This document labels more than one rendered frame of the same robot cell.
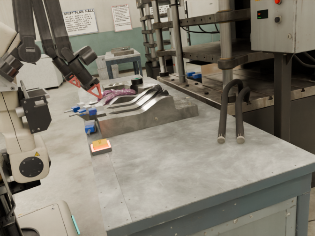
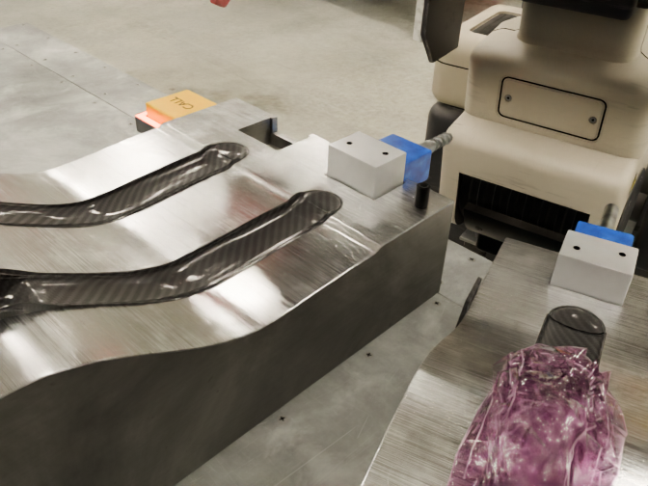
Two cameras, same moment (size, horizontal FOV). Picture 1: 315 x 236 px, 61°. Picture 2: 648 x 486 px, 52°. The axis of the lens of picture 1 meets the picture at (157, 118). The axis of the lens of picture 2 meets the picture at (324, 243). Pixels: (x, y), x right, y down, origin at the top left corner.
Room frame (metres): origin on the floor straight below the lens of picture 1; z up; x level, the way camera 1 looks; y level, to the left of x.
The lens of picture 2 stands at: (1.75, 0.03, 1.16)
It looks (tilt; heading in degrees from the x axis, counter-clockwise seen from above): 35 degrees down; 149
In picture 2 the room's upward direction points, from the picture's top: 2 degrees clockwise
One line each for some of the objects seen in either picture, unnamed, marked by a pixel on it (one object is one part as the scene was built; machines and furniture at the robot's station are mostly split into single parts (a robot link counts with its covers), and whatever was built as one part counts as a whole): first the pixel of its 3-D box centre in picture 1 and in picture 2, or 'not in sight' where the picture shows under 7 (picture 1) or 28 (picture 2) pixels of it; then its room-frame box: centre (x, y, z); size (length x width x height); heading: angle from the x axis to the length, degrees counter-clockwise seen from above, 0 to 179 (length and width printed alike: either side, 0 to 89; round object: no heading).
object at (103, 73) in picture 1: (108, 72); not in sight; (7.94, 1.23, 0.16); 0.60 x 0.42 x 0.33; 93
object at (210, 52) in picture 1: (228, 56); not in sight; (2.16, -0.64, 0.96); 1.29 x 0.83 x 0.18; 15
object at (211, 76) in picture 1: (222, 69); not in sight; (2.10, -0.56, 0.87); 0.50 x 0.27 x 0.17; 105
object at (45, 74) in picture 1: (30, 73); not in sight; (7.68, 3.36, 0.47); 1.52 x 0.77 x 0.94; 97
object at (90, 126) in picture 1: (89, 129); not in sight; (1.26, 0.34, 0.83); 0.13 x 0.05 x 0.05; 4
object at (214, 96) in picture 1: (228, 80); not in sight; (2.17, -0.63, 0.76); 1.30 x 0.84 x 0.07; 15
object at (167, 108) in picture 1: (144, 107); (70, 286); (1.37, 0.06, 0.87); 0.50 x 0.26 x 0.14; 105
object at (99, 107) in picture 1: (90, 111); (402, 159); (1.35, 0.34, 0.89); 0.13 x 0.05 x 0.05; 105
